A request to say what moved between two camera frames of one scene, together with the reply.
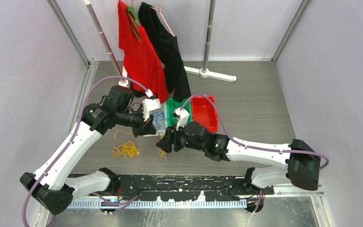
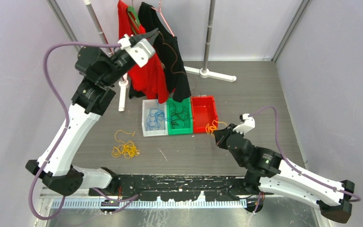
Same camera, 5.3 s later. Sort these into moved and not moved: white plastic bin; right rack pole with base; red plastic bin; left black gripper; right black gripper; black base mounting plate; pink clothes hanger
Moved: left black gripper; right black gripper
Not moved: black base mounting plate; pink clothes hanger; red plastic bin; right rack pole with base; white plastic bin
